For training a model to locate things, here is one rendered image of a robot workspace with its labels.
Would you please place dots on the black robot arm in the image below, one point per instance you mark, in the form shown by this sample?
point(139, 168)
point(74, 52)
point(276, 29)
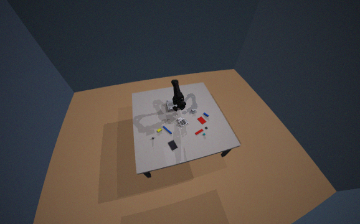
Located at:
point(178, 96)

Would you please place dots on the red square plate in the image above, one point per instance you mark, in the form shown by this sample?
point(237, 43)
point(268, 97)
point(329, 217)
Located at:
point(202, 120)

